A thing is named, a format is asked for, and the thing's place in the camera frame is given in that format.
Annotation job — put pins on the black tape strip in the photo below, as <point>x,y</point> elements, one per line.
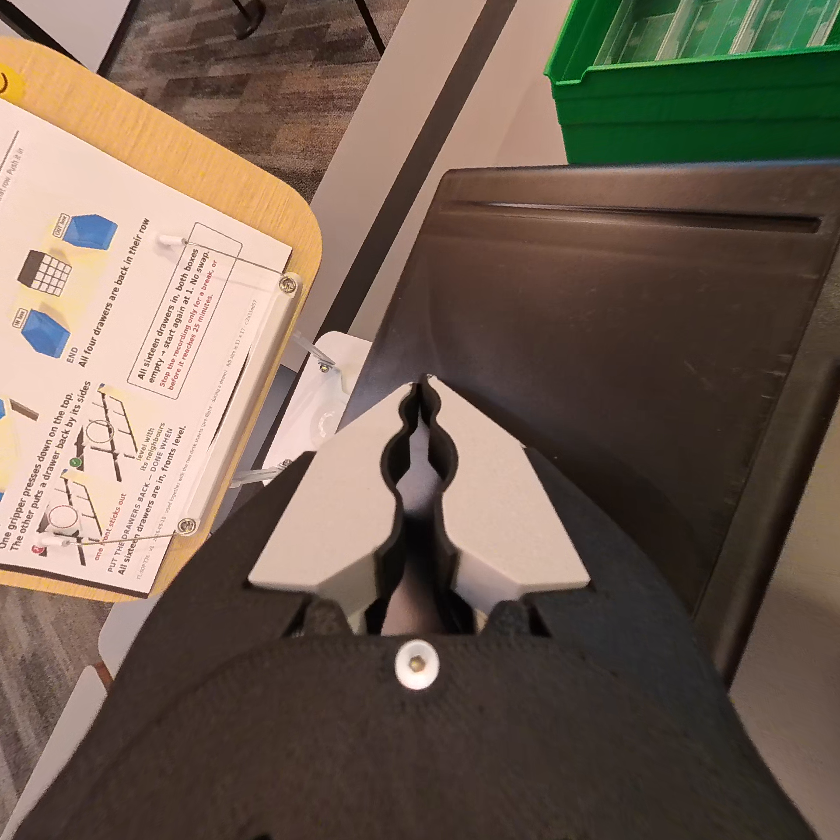
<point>426,151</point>

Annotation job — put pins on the yellow smiley sticker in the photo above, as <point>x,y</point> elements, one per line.
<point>10,82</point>

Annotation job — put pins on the printed instruction sheet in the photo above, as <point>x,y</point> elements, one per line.
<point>131,308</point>

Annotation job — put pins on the clear plastic drawer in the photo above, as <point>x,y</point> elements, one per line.
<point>636,36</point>
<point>712,29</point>
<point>787,23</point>

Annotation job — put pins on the black drawer cabinet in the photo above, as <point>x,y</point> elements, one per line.
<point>623,361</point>

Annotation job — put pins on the white document stand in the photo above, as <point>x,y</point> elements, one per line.
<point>321,400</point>

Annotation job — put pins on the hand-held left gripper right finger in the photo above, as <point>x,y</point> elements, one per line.
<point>518,525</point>

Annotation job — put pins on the black metal frame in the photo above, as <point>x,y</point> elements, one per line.
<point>253,16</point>

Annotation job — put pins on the green plastic bin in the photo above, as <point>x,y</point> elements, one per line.
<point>689,111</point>

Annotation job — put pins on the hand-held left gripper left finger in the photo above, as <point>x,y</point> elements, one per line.
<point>321,525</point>

